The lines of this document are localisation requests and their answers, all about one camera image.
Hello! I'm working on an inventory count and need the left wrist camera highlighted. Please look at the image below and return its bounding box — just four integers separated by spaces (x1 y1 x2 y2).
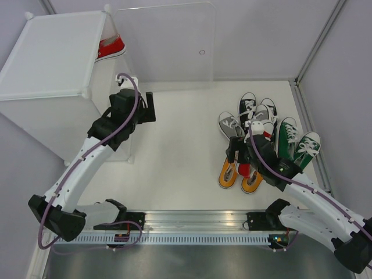
115 74 139 90

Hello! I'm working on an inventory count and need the black sneaker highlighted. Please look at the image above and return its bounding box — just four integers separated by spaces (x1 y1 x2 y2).
238 92 257 125
260 98 278 124

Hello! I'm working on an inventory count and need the green sneaker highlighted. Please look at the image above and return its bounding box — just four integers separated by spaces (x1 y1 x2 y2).
294 131 321 170
276 117 299 160

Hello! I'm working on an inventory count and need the green sneaker left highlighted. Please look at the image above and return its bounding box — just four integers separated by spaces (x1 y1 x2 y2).
276 117 299 160

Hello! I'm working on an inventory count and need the orange sneaker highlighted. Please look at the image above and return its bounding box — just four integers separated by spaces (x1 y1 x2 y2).
218 158 238 189
241 170 263 194

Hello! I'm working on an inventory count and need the aluminium mounting rail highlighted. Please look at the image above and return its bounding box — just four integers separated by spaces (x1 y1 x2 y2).
128 210 264 234

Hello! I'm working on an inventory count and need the black sneaker back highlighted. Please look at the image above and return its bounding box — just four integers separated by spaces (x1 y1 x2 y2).
260 98 278 124

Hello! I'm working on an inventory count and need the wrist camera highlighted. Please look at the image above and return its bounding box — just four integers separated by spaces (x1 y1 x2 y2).
115 74 139 90
244 120 265 142

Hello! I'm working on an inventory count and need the aluminium corner frame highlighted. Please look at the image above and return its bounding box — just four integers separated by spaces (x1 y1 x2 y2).
289 0 348 193
38 0 59 15

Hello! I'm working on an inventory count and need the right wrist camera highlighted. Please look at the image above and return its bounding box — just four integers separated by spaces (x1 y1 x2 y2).
244 120 265 142

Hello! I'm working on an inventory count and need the aluminium corner frame right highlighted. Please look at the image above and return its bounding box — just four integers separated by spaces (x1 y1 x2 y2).
289 0 348 193

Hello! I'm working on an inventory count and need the grey sneaker left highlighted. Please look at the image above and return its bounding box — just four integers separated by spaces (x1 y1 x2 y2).
218 112 245 140

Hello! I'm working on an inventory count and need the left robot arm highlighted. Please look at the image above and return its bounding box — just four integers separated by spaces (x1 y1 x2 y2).
28 89 156 242

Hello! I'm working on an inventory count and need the orange sneaker right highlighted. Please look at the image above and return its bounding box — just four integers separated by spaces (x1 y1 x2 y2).
241 170 263 194

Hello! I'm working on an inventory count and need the white slotted cable duct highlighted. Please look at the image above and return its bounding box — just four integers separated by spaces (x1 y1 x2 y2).
68 232 270 246

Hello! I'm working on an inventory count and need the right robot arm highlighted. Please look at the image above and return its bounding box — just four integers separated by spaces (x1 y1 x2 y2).
226 135 371 274

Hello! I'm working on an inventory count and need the black sneaker front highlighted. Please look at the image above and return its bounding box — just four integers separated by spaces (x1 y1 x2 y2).
238 92 257 125

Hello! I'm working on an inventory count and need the transparent cabinet door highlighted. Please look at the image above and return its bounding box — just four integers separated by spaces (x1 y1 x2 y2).
114 2 216 91

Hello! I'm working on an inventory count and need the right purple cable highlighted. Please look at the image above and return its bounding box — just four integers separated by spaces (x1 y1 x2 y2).
246 121 372 253

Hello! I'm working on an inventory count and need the red sneaker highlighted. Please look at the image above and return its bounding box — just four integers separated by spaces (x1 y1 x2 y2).
235 121 274 177
95 34 126 62

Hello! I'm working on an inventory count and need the grey sneaker right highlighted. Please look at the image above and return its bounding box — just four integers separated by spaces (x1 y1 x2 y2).
251 104 271 123

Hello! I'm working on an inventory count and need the green sneaker right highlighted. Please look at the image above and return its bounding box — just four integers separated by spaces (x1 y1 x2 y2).
294 131 321 170

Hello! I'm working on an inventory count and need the aluminium corner frame left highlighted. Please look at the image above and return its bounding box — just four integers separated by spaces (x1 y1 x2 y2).
38 0 59 15

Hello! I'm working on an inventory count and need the orange sneaker left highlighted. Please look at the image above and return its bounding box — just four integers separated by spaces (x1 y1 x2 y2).
218 158 238 189

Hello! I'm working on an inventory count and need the white plastic shoe cabinet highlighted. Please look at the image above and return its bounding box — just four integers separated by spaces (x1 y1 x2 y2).
1 5 133 163

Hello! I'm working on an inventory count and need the grey sneaker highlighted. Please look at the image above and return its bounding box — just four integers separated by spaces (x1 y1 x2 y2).
218 112 245 140
251 104 271 123

